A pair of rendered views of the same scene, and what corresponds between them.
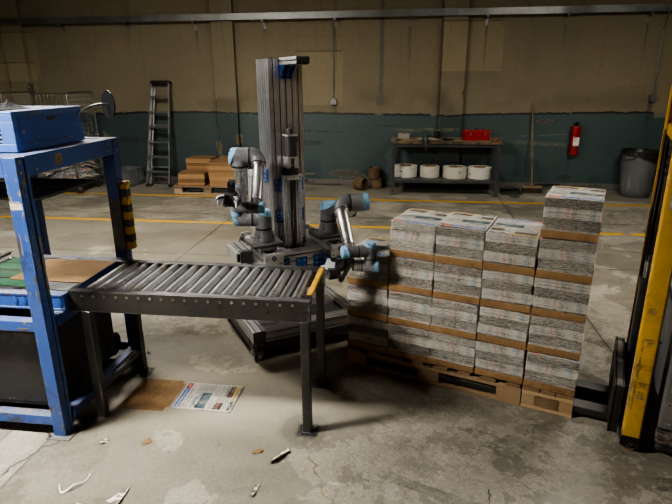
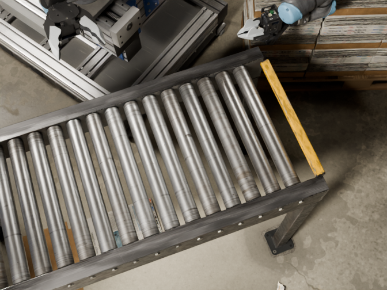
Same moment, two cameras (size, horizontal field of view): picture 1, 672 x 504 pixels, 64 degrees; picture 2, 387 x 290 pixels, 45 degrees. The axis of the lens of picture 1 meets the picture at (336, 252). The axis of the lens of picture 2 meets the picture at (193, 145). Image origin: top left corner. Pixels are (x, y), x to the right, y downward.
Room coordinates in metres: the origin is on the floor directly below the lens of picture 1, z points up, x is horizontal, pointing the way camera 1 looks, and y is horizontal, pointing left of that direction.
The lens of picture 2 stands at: (2.36, 0.67, 2.14)
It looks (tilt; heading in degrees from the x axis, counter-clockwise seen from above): 67 degrees down; 336
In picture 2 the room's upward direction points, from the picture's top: 4 degrees counter-clockwise
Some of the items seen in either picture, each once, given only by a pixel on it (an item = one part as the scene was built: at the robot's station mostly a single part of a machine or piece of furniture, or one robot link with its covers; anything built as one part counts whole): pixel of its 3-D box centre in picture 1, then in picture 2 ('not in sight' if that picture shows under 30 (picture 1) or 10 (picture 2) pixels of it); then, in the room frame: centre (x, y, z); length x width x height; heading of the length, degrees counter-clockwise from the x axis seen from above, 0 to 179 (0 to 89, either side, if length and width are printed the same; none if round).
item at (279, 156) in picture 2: (302, 286); (265, 124); (2.86, 0.19, 0.77); 0.47 x 0.05 x 0.05; 172
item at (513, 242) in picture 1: (514, 245); not in sight; (3.07, -1.06, 0.95); 0.38 x 0.29 x 0.23; 153
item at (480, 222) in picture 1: (468, 220); not in sight; (3.21, -0.81, 1.06); 0.37 x 0.29 x 0.01; 153
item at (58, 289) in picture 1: (42, 278); not in sight; (3.07, 1.78, 0.75); 0.70 x 0.65 x 0.10; 82
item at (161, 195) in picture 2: (235, 283); (150, 163); (2.91, 0.58, 0.77); 0.47 x 0.05 x 0.05; 172
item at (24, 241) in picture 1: (41, 306); not in sight; (2.60, 1.54, 0.77); 0.09 x 0.09 x 1.55; 82
